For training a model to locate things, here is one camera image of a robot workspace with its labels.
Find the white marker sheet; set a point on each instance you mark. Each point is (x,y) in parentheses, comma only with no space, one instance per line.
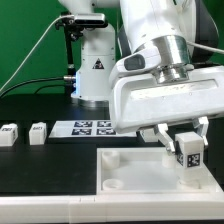
(85,128)

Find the white square tabletop tray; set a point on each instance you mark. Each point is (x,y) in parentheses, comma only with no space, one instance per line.
(145,171)

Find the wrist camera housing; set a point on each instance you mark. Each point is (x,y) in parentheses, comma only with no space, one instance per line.
(137,63)

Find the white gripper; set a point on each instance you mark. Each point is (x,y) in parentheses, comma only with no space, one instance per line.
(139,102)

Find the white L-shaped fence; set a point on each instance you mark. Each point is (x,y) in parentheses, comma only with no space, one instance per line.
(111,208)

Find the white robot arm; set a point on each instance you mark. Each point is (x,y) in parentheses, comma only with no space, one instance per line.
(182,30)

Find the black camera on stand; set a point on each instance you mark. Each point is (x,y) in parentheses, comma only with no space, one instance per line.
(73,26)

